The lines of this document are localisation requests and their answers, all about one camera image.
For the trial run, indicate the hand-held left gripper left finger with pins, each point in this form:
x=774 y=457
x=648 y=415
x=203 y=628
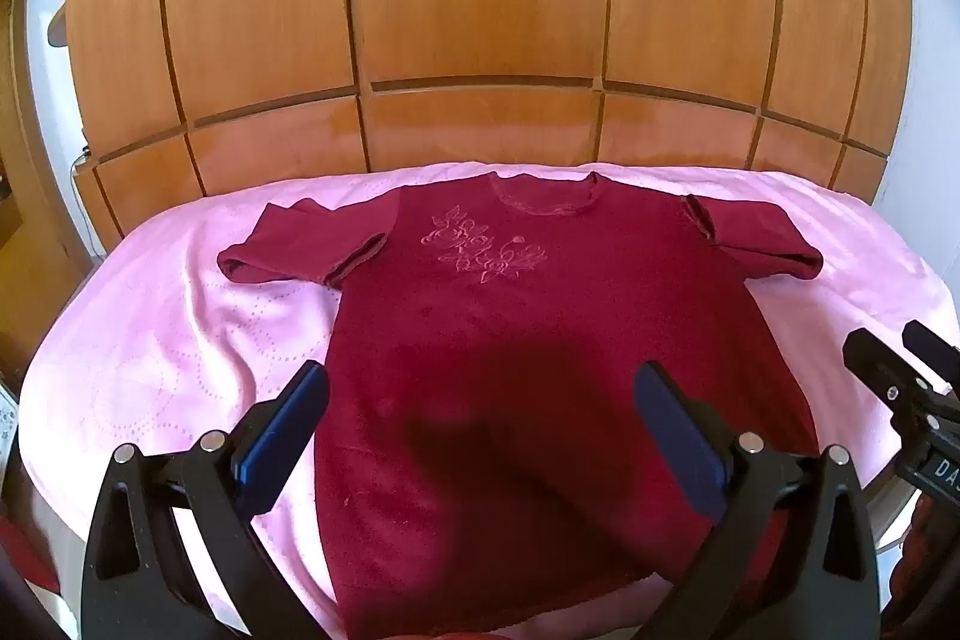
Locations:
x=279 y=430

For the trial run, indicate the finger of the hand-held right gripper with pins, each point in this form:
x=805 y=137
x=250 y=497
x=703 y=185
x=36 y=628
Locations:
x=930 y=347
x=874 y=364

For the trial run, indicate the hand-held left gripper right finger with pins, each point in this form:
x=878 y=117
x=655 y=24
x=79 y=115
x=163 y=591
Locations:
x=686 y=441

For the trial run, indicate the dark red embroidered t-shirt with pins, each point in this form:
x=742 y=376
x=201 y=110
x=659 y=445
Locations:
x=525 y=325

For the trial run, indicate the pink dotted bedsheet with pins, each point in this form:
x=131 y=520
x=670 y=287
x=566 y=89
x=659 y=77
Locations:
x=172 y=325

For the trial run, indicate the red cloth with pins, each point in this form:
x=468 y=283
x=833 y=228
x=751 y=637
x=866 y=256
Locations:
x=26 y=554

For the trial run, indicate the wooden panelled wardrobe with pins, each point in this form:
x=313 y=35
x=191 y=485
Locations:
x=480 y=10

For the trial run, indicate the wooden door frame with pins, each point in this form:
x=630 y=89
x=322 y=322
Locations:
x=30 y=160

